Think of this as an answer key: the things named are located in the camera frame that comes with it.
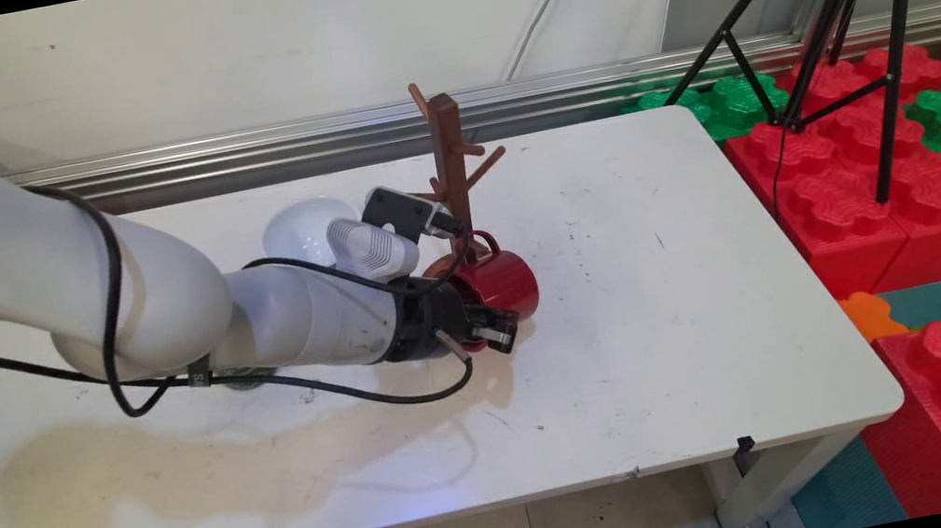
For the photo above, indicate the dark green enamel mug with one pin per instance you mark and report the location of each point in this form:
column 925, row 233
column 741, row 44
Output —
column 248, row 377

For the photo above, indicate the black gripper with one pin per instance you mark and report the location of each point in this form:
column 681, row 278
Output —
column 427, row 318

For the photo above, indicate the red enamel mug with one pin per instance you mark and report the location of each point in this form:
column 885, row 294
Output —
column 506, row 282

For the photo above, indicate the brown wooden mug tree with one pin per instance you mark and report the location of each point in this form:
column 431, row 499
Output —
column 449, row 149

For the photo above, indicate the blue and white bowl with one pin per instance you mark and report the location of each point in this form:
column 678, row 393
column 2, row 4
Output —
column 300, row 230

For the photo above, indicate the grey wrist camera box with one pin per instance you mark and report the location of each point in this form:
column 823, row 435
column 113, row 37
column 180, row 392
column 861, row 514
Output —
column 376, row 236

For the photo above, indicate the orange foam block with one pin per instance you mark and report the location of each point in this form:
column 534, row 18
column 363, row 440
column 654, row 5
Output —
column 871, row 316

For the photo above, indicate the white table leg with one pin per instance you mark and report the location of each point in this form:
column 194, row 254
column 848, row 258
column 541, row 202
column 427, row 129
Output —
column 769, row 481

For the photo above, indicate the metal wall rail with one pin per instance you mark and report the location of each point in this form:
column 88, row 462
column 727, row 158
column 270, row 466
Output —
column 273, row 149

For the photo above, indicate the black table edge clip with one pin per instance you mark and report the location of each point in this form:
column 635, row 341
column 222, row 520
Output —
column 746, row 444

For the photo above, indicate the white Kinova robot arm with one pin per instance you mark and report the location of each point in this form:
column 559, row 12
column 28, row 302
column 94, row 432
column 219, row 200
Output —
column 154, row 295

